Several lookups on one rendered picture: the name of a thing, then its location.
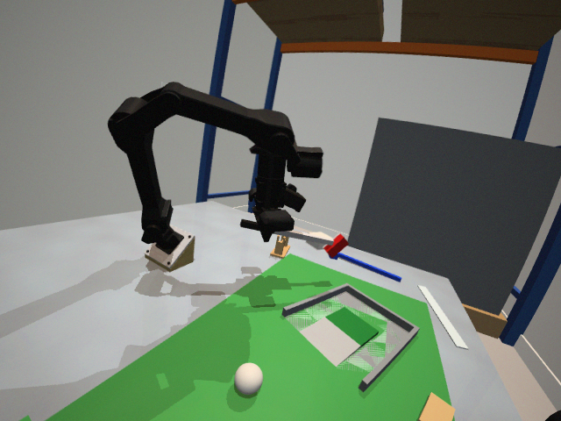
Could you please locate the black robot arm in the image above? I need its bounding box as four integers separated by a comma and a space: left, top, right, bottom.
107, 82, 323, 254

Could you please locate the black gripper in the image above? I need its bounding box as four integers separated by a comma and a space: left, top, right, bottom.
248, 175, 295, 242

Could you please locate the white flat bar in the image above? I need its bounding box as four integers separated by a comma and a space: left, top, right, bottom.
417, 285, 468, 350

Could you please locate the green flat mat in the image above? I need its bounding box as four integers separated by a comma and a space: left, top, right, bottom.
45, 253, 451, 421

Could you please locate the white ball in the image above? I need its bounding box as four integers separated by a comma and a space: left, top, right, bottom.
234, 363, 263, 395

